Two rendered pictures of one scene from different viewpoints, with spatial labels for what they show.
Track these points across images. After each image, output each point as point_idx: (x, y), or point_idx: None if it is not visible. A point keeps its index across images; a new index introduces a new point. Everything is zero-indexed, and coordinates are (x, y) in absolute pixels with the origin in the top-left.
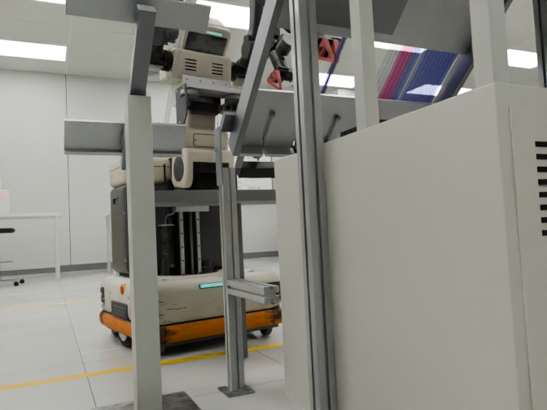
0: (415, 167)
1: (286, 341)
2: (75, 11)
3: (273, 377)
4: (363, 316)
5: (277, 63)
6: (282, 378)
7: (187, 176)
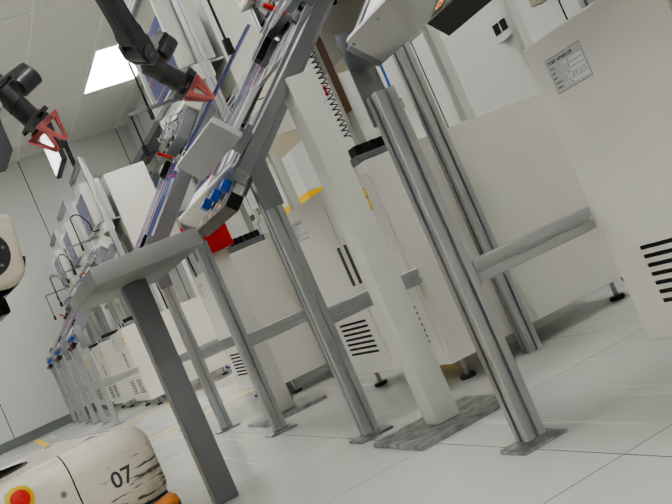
0: (528, 130)
1: (439, 311)
2: None
3: (331, 444)
4: (519, 231)
5: (27, 103)
6: (337, 439)
7: (23, 262)
